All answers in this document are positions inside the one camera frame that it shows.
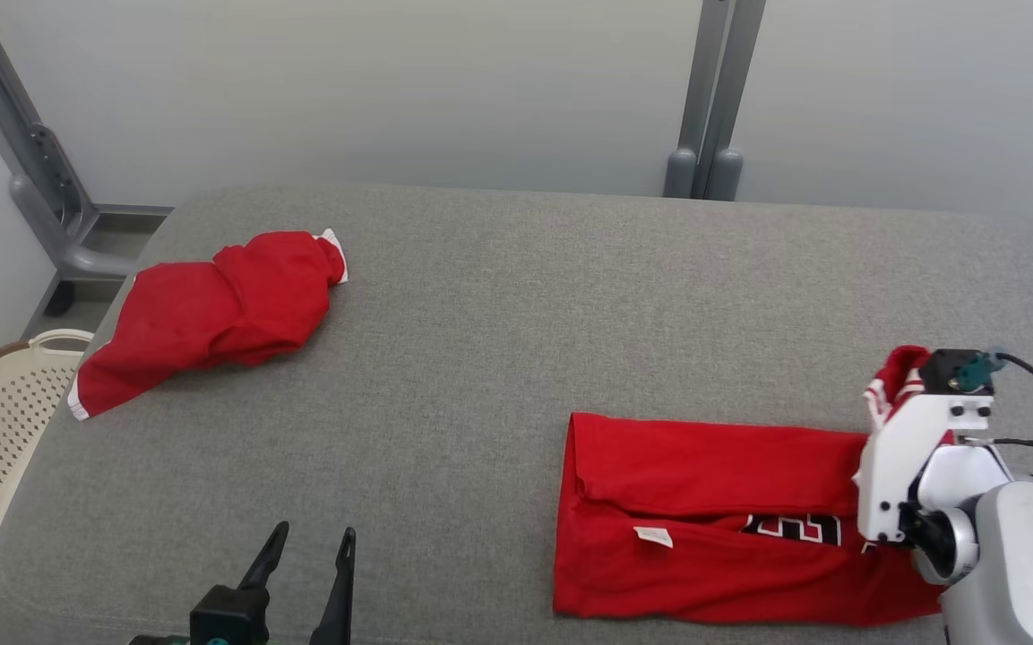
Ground red jersey with white stripes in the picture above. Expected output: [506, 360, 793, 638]
[552, 345, 958, 628]

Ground red shorts with white panel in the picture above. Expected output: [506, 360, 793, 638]
[66, 228, 349, 422]

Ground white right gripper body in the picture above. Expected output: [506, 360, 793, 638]
[857, 392, 997, 545]

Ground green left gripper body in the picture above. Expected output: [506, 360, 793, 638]
[126, 584, 271, 645]

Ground grey metal floor frame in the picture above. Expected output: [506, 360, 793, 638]
[0, 0, 172, 314]

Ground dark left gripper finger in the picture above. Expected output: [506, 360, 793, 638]
[238, 521, 290, 592]
[310, 527, 357, 645]

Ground grey metal partition post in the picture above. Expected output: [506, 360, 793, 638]
[664, 0, 768, 202]

